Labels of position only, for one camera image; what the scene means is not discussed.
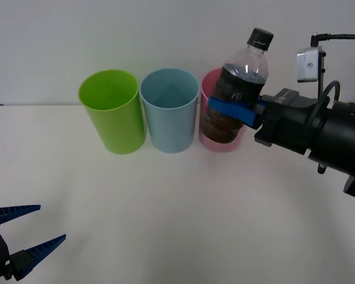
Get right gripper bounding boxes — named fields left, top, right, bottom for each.
left=207, top=88, right=318, bottom=155

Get dark plastic bottle black cap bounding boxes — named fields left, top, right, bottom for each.
left=201, top=27, right=275, bottom=145

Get pink plastic bin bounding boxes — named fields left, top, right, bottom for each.
left=198, top=67, right=247, bottom=154

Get pale blue plastic bin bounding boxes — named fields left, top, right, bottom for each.
left=138, top=67, right=201, bottom=154

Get green plastic bin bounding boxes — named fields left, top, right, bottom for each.
left=78, top=69, right=146, bottom=155

